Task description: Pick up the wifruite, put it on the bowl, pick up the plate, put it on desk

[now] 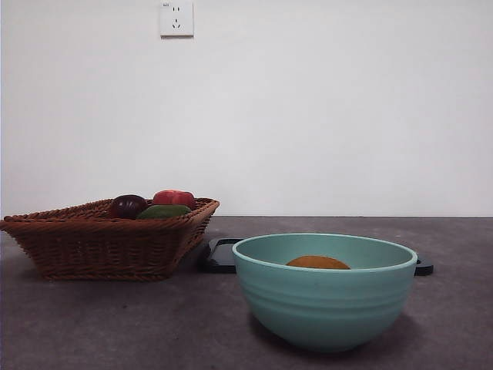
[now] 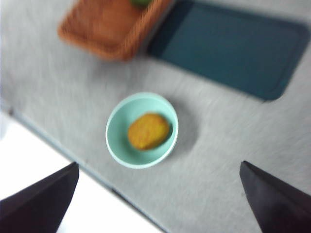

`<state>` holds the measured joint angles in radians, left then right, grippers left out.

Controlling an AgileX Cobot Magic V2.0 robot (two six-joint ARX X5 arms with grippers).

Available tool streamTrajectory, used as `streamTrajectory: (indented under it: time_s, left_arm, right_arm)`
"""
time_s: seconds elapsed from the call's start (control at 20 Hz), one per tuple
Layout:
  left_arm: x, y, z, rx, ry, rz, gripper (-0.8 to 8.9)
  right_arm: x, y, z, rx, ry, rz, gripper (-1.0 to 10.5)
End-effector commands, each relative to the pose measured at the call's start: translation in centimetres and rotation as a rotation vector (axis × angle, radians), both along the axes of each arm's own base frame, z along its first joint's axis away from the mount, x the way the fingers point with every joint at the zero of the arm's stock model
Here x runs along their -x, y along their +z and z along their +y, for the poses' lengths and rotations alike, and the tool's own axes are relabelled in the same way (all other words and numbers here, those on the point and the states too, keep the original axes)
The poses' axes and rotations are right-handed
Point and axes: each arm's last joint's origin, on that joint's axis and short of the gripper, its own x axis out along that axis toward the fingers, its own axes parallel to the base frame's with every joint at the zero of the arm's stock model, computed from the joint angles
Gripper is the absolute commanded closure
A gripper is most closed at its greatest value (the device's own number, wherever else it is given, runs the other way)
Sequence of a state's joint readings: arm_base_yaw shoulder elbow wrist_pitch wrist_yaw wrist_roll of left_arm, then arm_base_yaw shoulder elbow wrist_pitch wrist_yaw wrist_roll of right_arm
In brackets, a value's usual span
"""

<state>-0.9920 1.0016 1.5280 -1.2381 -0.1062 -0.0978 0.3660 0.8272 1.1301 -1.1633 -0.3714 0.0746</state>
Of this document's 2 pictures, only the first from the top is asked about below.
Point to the red apple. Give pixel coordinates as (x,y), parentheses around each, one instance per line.
(173,198)

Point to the white wall power socket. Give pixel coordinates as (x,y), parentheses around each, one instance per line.
(176,19)

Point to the brown wicker basket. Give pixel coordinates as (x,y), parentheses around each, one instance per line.
(100,246)

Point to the teal ribbed bowl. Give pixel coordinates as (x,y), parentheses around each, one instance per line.
(327,308)

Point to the dark rectangular tray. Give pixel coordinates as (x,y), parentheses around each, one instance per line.
(219,258)

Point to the green lime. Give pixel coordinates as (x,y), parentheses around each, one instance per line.
(163,212)

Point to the dark purple plum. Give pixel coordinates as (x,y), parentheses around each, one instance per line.
(127,205)

